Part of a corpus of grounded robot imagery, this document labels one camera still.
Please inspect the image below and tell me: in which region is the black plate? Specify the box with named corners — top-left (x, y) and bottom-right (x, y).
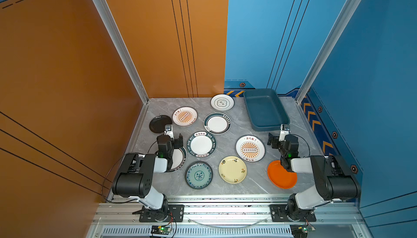
top-left (149, 115), bottom-right (172, 134)

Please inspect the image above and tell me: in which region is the orange plate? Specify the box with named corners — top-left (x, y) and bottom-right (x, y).
top-left (267, 160), bottom-right (298, 189)

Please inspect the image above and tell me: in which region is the sunburst pattern plate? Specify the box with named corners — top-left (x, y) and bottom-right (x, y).
top-left (172, 106), bottom-right (198, 127)
top-left (235, 135), bottom-right (266, 163)

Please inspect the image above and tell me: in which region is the green rimmed white plate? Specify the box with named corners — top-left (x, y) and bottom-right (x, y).
top-left (204, 113), bottom-right (231, 135)

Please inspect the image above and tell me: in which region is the cream yellow plate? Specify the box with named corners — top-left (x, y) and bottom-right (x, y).
top-left (218, 156), bottom-right (248, 184)

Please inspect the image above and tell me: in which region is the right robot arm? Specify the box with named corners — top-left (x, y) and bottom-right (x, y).
top-left (267, 133), bottom-right (361, 214)

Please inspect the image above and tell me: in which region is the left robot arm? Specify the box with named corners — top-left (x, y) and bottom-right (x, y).
top-left (112, 134), bottom-right (184, 215)

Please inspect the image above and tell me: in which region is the teal plastic bin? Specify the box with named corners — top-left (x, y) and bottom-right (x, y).
top-left (243, 88), bottom-right (290, 132)

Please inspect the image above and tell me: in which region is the green red rimmed plate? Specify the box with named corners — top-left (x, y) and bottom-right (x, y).
top-left (167, 147), bottom-right (187, 172)

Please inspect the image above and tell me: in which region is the hao shi wei plate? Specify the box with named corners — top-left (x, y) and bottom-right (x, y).
top-left (186, 131), bottom-right (217, 158)

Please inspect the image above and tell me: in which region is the teal floral pattern plate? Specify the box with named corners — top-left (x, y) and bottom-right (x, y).
top-left (185, 161), bottom-right (213, 190)

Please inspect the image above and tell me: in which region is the white clover pattern plate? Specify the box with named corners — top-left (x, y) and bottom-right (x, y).
top-left (210, 94), bottom-right (235, 111)

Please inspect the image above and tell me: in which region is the right green circuit board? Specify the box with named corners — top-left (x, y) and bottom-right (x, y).
top-left (290, 226), bottom-right (316, 238)

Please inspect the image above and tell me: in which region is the green circuit board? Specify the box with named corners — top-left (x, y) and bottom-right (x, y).
top-left (290, 226), bottom-right (316, 238)
top-left (150, 226), bottom-right (174, 238)

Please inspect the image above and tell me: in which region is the left green circuit board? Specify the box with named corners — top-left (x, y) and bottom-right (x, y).
top-left (150, 226), bottom-right (174, 238)

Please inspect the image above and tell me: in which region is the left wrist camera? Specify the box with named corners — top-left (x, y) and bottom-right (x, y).
top-left (164, 124), bottom-right (174, 139)

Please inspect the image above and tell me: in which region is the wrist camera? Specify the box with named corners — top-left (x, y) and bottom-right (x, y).
top-left (164, 124), bottom-right (174, 139)
top-left (279, 124), bottom-right (291, 141)

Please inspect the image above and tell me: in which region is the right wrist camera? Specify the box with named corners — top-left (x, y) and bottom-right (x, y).
top-left (279, 124), bottom-right (291, 141)

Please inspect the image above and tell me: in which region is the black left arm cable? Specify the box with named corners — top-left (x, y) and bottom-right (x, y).
top-left (101, 154), bottom-right (137, 205)

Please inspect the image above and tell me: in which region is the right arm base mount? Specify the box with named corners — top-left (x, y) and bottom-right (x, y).
top-left (269, 204), bottom-right (317, 222)

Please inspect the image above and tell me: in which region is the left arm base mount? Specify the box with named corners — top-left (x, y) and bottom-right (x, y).
top-left (139, 204), bottom-right (185, 223)

